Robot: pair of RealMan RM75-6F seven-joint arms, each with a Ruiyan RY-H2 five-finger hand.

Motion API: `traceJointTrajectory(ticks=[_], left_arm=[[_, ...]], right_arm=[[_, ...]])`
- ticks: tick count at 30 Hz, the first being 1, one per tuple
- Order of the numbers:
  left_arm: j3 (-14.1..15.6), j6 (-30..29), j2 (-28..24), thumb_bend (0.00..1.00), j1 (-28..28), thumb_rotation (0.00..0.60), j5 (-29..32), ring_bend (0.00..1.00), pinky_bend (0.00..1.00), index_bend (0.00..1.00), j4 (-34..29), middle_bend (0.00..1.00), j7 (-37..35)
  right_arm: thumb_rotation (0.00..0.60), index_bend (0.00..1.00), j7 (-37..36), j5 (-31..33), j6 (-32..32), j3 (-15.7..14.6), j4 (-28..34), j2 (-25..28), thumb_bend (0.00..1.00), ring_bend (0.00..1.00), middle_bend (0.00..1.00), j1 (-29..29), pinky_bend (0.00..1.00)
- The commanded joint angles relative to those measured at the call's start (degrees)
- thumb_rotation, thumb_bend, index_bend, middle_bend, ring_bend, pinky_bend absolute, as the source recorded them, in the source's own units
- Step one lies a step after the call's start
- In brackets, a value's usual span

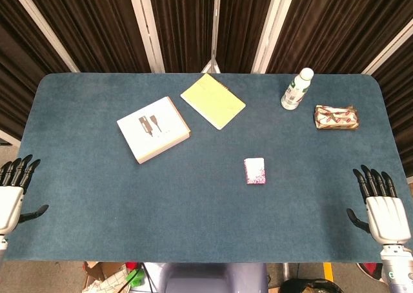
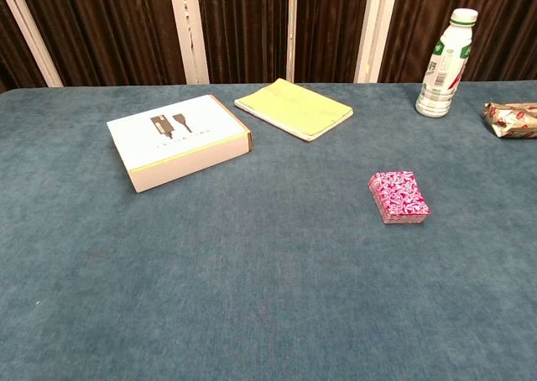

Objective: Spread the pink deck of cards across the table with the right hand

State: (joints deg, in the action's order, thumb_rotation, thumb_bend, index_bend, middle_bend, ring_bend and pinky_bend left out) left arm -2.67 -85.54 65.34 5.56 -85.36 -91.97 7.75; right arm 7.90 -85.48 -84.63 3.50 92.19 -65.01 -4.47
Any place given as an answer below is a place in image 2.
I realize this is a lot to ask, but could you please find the gold red foil snack pack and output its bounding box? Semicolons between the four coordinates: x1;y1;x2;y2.
482;101;537;140

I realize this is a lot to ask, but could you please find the blue felt table cover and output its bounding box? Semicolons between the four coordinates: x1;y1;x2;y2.
0;81;537;381

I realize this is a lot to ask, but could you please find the white frame post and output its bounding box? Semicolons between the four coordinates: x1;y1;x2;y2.
167;0;211;86
285;0;299;84
0;0;65;88
353;0;400;84

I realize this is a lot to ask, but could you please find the pink patterned card stack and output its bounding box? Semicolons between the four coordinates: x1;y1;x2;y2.
368;170;433;226

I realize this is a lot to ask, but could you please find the yellow cover notebook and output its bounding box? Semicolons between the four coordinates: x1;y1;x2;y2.
233;77;354;143

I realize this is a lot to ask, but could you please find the white cardboard product box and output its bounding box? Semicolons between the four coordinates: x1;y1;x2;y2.
106;94;254;194

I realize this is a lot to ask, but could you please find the white plastic drink bottle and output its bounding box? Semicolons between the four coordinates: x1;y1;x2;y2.
414;8;479;118

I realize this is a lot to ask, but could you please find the dark brown curtain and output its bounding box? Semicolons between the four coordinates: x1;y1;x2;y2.
0;0;537;93

